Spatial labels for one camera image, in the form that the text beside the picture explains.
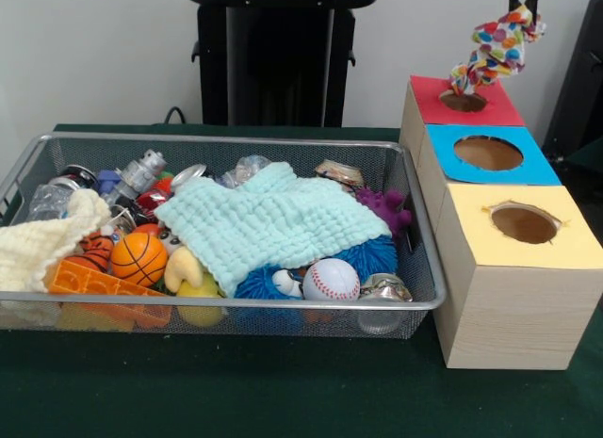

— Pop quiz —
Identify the mint green waffle cloth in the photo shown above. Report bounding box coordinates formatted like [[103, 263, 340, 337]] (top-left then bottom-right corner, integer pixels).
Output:
[[154, 161, 393, 299]]

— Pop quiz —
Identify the silver wire mesh bin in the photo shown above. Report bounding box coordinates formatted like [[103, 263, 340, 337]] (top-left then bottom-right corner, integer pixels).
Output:
[[0, 131, 448, 340]]

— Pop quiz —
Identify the white toy baseball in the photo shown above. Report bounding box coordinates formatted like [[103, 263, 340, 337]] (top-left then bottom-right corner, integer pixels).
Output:
[[302, 257, 362, 301]]

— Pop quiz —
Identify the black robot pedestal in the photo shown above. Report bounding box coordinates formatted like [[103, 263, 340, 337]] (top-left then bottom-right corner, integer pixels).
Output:
[[181, 0, 381, 128]]

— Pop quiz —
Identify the black upright panel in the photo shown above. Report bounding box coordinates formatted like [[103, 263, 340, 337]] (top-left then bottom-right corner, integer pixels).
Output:
[[541, 0, 603, 164]]

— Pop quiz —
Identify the wooden box with three holes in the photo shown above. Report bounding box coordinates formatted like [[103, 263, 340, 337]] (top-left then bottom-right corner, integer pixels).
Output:
[[399, 74, 603, 371]]

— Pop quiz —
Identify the silver toy robot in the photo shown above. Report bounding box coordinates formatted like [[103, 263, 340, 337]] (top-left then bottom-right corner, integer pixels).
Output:
[[102, 148, 169, 206]]

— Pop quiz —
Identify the crushed silver can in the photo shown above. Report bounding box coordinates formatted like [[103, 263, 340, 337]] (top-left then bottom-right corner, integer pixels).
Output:
[[360, 272, 414, 303]]

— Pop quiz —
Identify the purple spiky rubber toy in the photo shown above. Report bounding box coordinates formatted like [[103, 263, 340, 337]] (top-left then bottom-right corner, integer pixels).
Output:
[[355, 186, 414, 239]]

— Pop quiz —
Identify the orange plastic building block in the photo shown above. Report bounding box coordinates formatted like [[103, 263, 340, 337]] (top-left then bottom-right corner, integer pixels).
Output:
[[46, 258, 173, 330]]

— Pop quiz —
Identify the blue spiky rubber ball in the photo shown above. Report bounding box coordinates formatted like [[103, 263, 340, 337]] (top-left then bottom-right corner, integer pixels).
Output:
[[234, 263, 305, 300], [324, 233, 399, 282]]

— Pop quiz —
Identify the cream knitted cloth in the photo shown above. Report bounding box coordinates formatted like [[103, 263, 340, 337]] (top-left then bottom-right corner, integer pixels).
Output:
[[0, 187, 112, 293]]

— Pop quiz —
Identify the orange toy basketball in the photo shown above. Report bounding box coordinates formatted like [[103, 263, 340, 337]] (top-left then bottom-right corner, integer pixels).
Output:
[[110, 232, 170, 288]]

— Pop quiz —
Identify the colourful dotted cloth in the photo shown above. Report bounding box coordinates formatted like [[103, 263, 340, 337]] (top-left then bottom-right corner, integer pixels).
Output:
[[449, 3, 547, 98]]

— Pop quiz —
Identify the dark green side table cloth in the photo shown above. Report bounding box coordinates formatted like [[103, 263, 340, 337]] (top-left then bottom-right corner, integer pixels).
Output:
[[562, 137, 603, 169]]

